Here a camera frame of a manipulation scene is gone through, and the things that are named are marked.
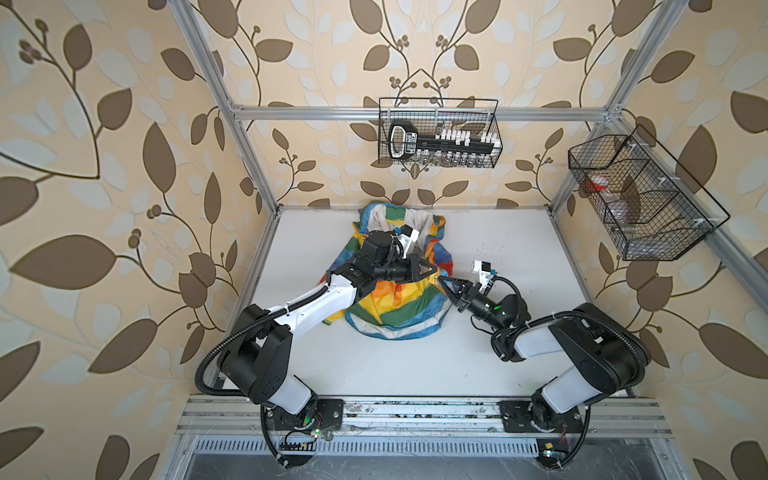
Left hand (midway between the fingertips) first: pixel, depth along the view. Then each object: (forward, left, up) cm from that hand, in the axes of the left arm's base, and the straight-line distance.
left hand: (440, 267), depth 75 cm
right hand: (-2, 0, -4) cm, 5 cm away
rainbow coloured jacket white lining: (-2, +10, -22) cm, 24 cm away
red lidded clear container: (+22, -44, +10) cm, 50 cm away
